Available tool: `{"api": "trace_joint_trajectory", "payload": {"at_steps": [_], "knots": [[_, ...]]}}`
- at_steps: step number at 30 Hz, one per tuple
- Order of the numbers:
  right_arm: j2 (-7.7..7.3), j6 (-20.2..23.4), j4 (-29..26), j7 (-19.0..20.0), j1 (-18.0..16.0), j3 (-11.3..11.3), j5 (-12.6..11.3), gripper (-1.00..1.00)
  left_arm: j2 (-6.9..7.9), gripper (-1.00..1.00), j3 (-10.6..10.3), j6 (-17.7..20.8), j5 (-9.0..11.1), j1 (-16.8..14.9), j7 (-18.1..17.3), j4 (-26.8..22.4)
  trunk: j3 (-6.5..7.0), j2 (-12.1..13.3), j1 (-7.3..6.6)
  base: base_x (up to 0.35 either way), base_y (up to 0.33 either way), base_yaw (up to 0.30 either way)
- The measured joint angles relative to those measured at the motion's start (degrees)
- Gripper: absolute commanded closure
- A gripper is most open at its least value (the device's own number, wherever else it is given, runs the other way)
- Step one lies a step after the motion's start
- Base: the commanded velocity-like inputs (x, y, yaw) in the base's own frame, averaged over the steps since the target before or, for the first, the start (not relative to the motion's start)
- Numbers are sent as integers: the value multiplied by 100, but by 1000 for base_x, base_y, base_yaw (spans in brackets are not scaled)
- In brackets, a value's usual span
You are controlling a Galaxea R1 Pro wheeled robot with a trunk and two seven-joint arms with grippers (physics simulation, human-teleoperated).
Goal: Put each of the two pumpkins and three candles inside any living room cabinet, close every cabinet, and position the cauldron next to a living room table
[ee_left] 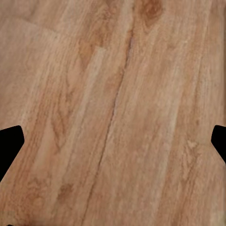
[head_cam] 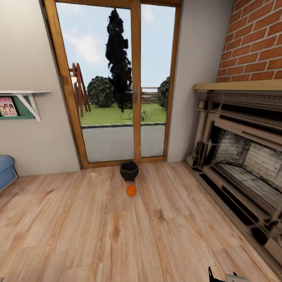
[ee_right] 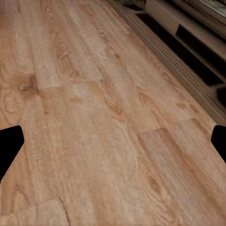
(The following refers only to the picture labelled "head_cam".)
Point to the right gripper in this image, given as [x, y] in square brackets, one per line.
[212, 279]

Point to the cauldron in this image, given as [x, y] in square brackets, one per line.
[129, 171]

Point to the shelf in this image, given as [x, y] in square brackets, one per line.
[24, 102]

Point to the door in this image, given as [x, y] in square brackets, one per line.
[116, 60]

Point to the picture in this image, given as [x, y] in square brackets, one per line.
[8, 107]

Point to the wood fireplace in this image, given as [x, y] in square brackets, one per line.
[237, 159]

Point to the pumpkin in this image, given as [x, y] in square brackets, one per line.
[131, 190]

